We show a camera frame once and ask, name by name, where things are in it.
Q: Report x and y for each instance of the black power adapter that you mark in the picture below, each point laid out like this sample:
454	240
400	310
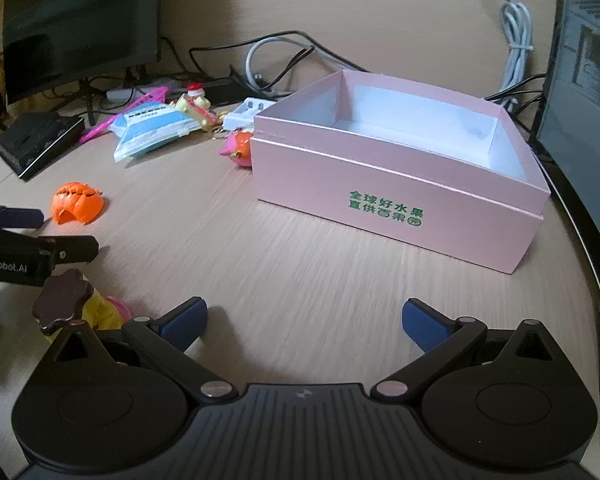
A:
224	89

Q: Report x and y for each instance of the pink cardboard box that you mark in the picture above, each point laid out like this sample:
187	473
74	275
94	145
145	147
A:
380	185

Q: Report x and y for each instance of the wooden desktop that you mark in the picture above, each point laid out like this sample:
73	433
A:
230	240

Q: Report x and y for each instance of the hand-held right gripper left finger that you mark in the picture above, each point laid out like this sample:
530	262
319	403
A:
185	324

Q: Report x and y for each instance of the black curved monitor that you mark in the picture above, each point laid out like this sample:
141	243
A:
585	70

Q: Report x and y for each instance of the orange and pink toy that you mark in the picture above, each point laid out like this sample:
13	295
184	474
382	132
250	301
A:
239	149

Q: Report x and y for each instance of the black computer monitor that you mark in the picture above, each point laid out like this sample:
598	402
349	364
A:
80	20

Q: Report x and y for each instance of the orange peeled fruit toy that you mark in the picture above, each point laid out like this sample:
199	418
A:
77	205

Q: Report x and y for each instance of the white power strip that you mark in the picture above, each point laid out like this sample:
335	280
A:
120	93

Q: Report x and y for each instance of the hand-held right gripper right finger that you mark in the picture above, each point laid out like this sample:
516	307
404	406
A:
425	326

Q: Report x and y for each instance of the small figurine toy red cap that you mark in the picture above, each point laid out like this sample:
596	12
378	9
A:
195	107

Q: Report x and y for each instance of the blue and white packet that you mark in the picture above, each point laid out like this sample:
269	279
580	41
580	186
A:
150	127

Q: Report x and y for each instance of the pink plastic strainer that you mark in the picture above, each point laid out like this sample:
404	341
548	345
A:
97	131

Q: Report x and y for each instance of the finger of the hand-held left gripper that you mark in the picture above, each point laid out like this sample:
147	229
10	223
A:
75	250
17	217

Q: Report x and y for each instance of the black flat device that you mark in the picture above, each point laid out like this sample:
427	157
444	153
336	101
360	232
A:
35	142

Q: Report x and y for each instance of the yellow pudding toy brown top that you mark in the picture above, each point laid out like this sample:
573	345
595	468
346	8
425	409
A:
70	302

